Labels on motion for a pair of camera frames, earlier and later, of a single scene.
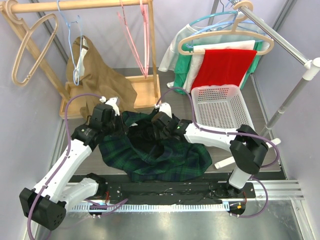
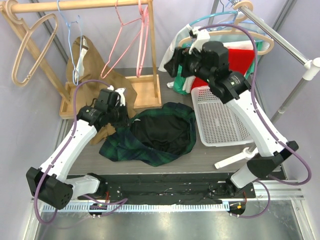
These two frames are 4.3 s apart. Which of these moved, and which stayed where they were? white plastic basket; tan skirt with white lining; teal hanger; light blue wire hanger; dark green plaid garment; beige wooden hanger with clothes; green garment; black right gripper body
Moved: black right gripper body; dark green plaid garment
Stayed: green garment; tan skirt with white lining; light blue wire hanger; white plastic basket; beige wooden hanger with clothes; teal hanger
